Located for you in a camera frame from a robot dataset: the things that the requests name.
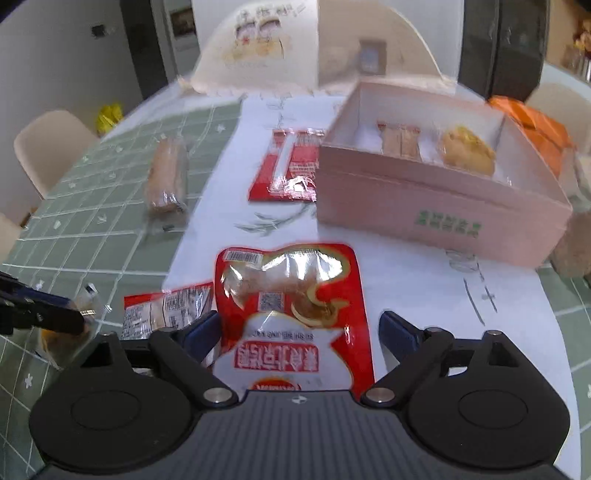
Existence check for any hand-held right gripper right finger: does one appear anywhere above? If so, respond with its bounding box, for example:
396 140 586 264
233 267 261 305
360 310 532 409

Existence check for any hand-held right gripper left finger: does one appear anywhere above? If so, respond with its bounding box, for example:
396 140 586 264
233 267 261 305
69 310 238 409

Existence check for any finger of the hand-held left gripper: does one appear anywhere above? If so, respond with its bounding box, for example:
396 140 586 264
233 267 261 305
0 270 88 337

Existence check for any small clear cake packet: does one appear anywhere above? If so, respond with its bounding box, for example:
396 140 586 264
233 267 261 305
36 281 114 370

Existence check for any red meat snack packet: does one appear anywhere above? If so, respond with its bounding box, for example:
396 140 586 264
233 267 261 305
124 282 215 342

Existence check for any red duck leg packet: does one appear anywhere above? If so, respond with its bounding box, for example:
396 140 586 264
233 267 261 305
213 243 376 400

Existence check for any pink cardboard box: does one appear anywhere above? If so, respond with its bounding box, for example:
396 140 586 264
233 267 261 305
315 80 573 269

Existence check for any long fried snack stick packet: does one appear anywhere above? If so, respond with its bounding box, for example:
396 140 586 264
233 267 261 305
142 136 190 232

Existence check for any red sachet packet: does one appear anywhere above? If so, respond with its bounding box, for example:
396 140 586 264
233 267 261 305
248 128 326 203

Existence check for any brown snack packet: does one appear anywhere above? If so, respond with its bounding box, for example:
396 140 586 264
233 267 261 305
376 121 422 160

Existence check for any yellow bread packet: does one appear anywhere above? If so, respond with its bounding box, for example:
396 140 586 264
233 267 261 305
438 126 499 176

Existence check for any white paper sheet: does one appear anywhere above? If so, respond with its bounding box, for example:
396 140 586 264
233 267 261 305
164 92 573 462

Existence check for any green checked tablecloth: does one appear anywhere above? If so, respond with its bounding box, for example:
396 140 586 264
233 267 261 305
0 99 591 462

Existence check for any beige chair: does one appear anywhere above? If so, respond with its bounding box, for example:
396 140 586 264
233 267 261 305
13 109 100 199
526 83 591 125

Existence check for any brown plush toy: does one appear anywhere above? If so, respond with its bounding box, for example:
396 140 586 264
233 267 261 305
551 154 591 278

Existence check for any yellow plastic bag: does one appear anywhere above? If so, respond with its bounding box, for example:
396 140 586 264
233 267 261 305
95 102 124 134

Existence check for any orange plastic bag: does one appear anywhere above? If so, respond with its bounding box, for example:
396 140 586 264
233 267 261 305
489 95 575 178

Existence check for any glass jar with dark lid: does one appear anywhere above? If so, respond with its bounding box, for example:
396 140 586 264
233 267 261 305
358 39 387 75

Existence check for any dark door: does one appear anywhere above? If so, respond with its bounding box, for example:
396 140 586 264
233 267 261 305
122 0 167 100

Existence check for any beige mesh food cover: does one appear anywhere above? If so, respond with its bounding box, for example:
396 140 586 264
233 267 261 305
178 0 455 95

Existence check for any dark glass cabinet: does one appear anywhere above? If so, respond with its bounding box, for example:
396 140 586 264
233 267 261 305
457 0 548 100

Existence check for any wooden shelf unit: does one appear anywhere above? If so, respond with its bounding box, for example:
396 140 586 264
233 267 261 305
542 0 591 84

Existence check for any framed wall picture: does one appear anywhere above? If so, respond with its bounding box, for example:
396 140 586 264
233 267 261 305
168 7 194 40

